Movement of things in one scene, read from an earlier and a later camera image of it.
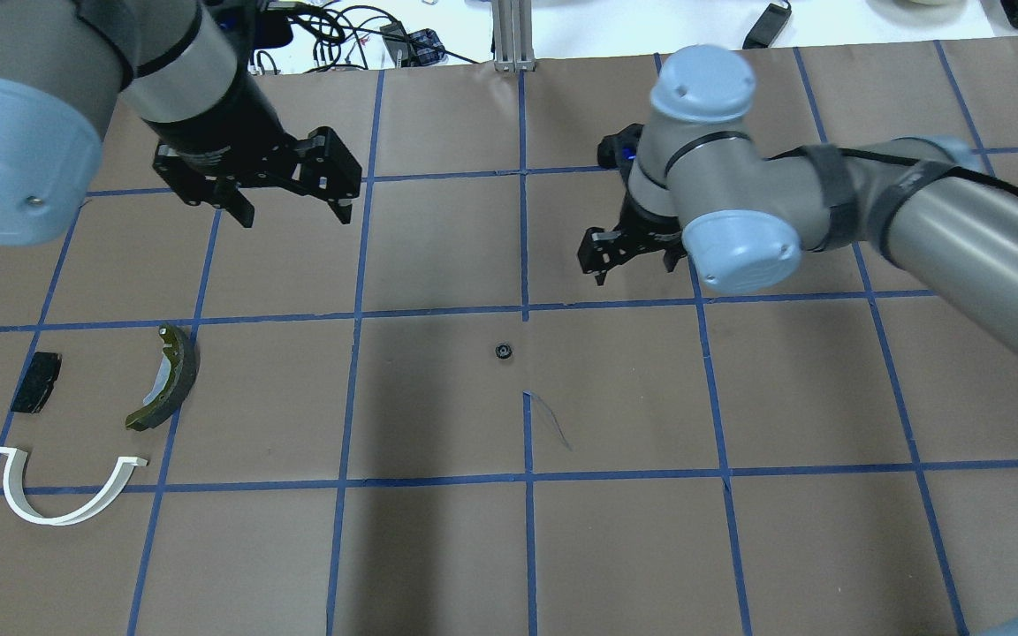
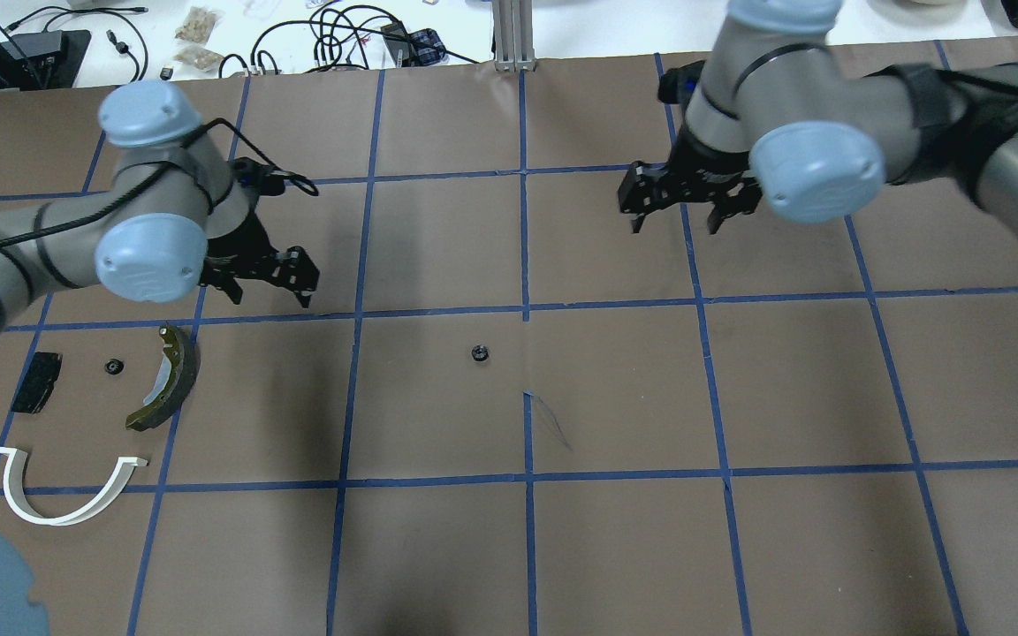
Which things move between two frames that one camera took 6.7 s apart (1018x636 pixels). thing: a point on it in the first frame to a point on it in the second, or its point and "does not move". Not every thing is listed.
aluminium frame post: [512, 41] does not move
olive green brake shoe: [186, 352] does not move
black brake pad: [39, 383] does not move
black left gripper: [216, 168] to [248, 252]
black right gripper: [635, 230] to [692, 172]
